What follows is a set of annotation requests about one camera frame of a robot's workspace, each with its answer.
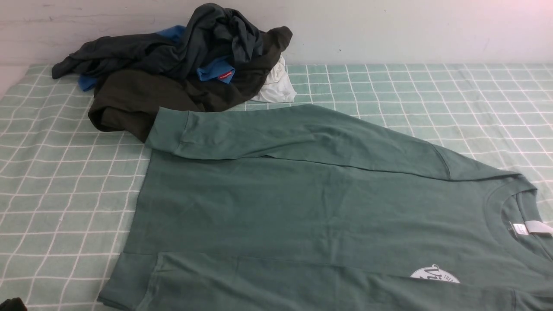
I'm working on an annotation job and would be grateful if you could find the green long sleeve shirt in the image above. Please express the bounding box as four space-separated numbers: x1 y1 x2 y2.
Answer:
98 105 553 311

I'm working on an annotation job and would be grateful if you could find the white shirt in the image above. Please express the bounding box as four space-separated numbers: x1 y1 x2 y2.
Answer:
251 56 297 104

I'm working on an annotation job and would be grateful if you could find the blue shirt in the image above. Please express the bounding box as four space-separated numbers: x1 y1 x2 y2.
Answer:
77 25 235 91

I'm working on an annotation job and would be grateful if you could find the dark grey shirt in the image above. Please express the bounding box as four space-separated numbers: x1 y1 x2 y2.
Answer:
51 3 263 79

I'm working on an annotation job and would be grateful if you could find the dark olive shirt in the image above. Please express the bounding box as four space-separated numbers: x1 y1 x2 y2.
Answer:
87 26 293 142

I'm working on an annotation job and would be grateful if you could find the green checkered table cloth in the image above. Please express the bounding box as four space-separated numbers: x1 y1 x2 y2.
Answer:
0 64 553 311

